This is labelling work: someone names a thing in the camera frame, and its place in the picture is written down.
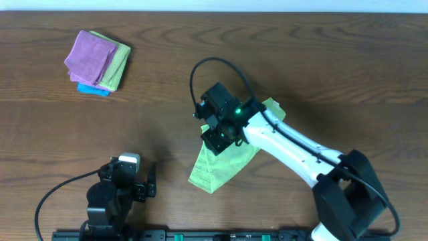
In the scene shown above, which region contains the green folded cloth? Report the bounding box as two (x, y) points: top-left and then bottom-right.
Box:
(90, 31), (131, 92)

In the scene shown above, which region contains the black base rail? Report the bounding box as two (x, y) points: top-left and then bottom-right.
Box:
(51, 230), (312, 241)

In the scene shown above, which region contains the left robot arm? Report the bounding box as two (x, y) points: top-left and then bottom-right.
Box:
(78, 157), (156, 240)

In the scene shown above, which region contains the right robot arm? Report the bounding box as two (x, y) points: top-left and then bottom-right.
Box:
(195, 97), (392, 240)

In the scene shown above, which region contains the blue folded cloth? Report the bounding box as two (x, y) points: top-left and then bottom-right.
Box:
(77, 83), (110, 96)

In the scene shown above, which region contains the purple folded cloth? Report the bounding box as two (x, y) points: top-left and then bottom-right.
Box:
(64, 30), (117, 86)

